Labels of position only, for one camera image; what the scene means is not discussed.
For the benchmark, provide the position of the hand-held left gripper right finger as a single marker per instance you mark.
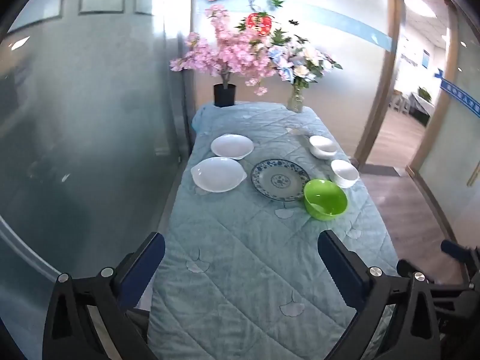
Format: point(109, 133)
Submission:
point(337, 266)

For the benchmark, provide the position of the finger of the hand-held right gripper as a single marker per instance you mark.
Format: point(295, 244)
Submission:
point(455, 251)
point(404, 266)

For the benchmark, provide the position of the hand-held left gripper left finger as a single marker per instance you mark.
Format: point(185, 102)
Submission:
point(142, 266)

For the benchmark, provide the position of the green bowl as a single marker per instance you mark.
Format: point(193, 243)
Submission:
point(324, 198)

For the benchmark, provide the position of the small white bowl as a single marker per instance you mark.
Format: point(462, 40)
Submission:
point(322, 144)
point(345, 172)

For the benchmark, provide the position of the blue patterned plate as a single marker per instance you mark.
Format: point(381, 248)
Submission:
point(279, 180)

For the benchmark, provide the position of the white plate with ears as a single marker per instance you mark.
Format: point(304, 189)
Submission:
point(217, 174)

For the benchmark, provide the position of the round white plate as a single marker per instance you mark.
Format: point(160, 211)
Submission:
point(232, 146)

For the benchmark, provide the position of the light blue quilted blanket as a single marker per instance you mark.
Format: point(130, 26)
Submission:
point(243, 255)

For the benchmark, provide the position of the frosted glass door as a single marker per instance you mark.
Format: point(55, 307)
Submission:
point(450, 150)

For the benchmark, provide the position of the dark table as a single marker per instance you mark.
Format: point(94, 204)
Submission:
point(420, 110)

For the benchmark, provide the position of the blue stripe sticker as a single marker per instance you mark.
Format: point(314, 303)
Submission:
point(457, 92)

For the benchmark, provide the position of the white stools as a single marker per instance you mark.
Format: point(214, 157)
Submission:
point(399, 102)

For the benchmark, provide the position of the green potted plant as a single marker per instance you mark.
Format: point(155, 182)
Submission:
point(424, 93)

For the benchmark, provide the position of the glass vase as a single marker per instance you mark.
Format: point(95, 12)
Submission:
point(295, 101)

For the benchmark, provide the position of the black flower pot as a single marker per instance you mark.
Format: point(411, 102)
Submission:
point(225, 95)

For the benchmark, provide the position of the pastel flower bouquet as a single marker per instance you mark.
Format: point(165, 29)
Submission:
point(300, 63)

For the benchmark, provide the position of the pink blossom tree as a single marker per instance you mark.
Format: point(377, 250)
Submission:
point(232, 52)

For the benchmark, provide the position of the large red round ornament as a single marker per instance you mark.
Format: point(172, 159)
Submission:
point(258, 22)

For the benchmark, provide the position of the wooden door frame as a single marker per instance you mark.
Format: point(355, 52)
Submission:
point(366, 138)

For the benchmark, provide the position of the wall poster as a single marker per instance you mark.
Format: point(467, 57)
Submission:
point(425, 59)

